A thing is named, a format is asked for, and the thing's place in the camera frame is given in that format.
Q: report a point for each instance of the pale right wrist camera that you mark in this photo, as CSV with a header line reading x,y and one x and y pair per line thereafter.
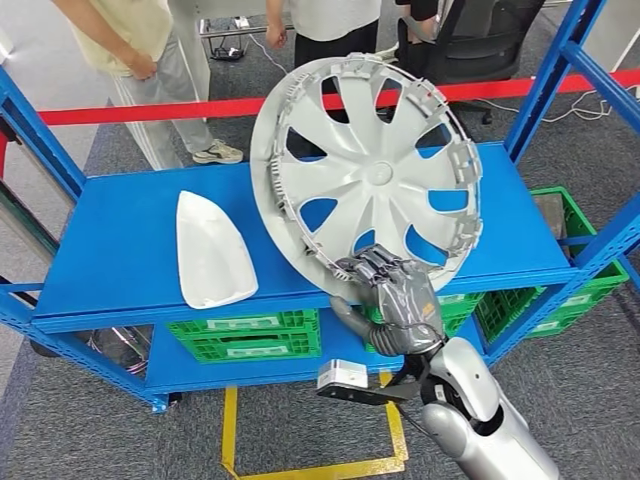
x,y
343,374

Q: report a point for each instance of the red barrier belt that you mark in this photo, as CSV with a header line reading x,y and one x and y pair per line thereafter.
x,y
150,111

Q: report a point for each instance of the black office chair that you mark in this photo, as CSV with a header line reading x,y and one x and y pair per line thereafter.
x,y
480,46

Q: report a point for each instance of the white triangular plastic cover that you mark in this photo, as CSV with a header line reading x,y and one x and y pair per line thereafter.
x,y
215,258

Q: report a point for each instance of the blue metal shelf rack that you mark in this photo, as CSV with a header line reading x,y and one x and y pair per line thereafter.
x,y
125,245

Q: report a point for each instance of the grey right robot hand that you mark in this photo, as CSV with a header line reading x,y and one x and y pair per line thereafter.
x,y
410,305

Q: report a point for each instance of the chrome stanchion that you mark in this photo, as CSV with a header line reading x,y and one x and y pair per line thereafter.
x,y
120,351

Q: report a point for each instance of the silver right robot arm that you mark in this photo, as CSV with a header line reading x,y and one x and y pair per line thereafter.
x,y
475,411

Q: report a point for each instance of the grey plastic wheel hubcap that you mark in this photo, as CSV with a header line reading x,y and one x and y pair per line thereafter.
x,y
370,179

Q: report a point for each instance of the person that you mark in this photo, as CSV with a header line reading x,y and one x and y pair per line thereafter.
x,y
150,79
330,26
420,8

